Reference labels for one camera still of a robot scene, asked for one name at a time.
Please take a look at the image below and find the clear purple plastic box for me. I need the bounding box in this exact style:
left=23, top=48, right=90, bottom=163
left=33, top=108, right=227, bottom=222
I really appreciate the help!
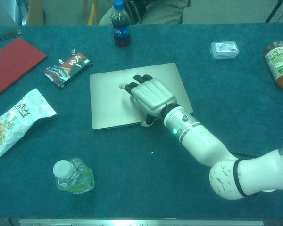
left=209, top=41, right=240, bottom=60

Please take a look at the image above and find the cola bottle blue cap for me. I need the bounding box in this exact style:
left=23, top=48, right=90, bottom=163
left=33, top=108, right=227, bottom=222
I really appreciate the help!
left=111, top=0, right=131, bottom=48

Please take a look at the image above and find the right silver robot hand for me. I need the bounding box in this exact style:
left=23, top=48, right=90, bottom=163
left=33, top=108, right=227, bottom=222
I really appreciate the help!
left=118, top=74, right=178, bottom=127

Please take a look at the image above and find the palace print book box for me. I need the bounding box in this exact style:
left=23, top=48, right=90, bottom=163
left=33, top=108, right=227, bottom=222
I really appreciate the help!
left=43, top=48, right=93, bottom=89

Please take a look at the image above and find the red hardcover notebook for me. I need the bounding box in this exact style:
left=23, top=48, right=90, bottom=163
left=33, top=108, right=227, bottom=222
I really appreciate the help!
left=0, top=37, right=48, bottom=97

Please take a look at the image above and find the brown tea bottle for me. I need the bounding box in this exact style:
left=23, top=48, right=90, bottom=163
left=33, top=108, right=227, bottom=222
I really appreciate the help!
left=263, top=41, right=283, bottom=96

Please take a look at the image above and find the wooden panel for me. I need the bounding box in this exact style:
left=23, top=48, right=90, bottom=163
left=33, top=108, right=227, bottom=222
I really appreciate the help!
left=25, top=0, right=47, bottom=26

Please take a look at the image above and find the seated person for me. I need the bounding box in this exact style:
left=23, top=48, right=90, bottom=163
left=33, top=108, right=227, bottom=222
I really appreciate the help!
left=98, top=0, right=191, bottom=25

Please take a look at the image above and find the aluminium rail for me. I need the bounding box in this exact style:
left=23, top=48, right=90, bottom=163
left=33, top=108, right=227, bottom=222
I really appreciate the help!
left=18, top=218, right=265, bottom=226

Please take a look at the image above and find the black tripod leg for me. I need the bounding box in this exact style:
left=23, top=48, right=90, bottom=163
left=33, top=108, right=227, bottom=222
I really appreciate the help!
left=265, top=0, right=283, bottom=23

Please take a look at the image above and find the teal table cloth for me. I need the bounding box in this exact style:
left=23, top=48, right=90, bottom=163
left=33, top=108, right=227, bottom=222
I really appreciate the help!
left=0, top=22, right=283, bottom=220

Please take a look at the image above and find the white peanut snack bag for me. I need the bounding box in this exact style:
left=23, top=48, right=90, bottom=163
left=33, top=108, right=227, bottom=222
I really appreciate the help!
left=0, top=88, right=58, bottom=163

